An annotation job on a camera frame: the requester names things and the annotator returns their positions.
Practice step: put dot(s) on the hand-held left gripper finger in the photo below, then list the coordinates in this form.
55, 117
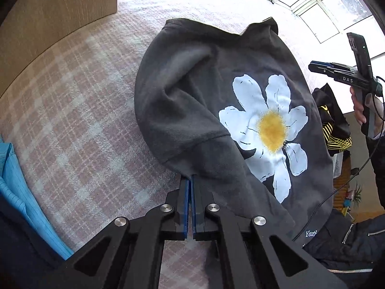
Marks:
187, 210
194, 210

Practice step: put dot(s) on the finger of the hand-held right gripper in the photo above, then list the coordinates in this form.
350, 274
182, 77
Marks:
321, 63
320, 69

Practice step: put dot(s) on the grey daisy print sweatshirt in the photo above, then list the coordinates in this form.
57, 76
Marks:
192, 96

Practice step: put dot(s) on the person's right hand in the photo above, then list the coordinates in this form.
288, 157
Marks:
357, 108

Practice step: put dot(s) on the black garment yellow stripes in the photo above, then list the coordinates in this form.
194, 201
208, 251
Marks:
331, 117

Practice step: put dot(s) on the white framed window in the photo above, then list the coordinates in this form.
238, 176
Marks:
300, 0

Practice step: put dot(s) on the green potted plant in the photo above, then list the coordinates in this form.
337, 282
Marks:
358, 194

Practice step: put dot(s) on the person's black zipped jacket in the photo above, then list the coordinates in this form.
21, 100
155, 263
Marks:
346, 240

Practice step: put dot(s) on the light blue folded garment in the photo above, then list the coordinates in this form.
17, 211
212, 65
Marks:
27, 192

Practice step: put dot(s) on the navy folded garment white logo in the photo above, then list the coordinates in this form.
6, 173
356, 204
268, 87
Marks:
21, 256

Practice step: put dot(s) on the light wooden board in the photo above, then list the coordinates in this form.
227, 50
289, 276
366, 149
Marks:
48, 21

